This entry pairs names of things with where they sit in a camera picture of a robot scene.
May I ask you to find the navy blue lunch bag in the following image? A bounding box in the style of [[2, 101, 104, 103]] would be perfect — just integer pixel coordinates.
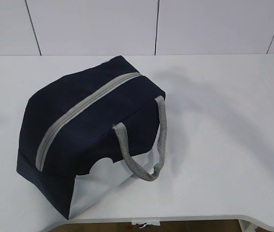
[[16, 56, 167, 219]]

